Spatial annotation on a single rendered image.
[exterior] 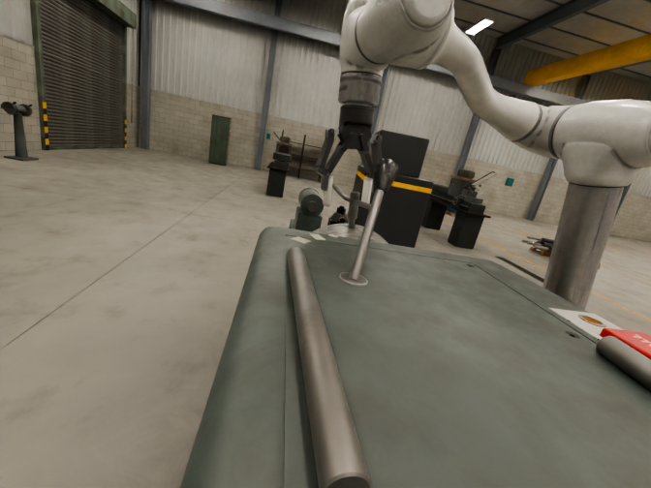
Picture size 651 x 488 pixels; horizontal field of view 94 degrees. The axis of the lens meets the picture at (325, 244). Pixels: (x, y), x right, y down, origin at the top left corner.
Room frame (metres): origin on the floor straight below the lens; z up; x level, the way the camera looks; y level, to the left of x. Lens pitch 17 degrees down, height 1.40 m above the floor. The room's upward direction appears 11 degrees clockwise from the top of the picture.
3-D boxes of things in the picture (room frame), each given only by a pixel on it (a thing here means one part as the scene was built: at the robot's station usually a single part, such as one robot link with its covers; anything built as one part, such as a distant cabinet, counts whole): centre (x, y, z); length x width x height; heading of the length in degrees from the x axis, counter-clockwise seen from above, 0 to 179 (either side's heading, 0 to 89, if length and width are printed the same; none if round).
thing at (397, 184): (6.31, -1.00, 0.98); 1.81 x 1.22 x 1.95; 2
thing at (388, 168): (0.43, -0.06, 1.38); 0.04 x 0.03 x 0.05; 10
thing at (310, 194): (1.89, 0.14, 1.01); 0.30 x 0.20 x 0.29; 10
